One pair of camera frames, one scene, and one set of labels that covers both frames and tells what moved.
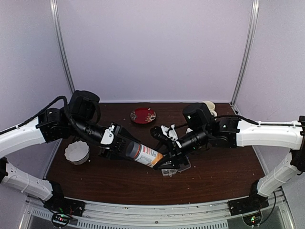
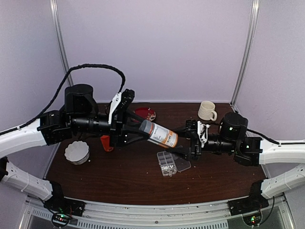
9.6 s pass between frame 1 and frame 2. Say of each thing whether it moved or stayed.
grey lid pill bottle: moved
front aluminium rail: stayed
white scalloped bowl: stayed
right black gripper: moved
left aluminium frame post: stayed
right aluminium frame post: stayed
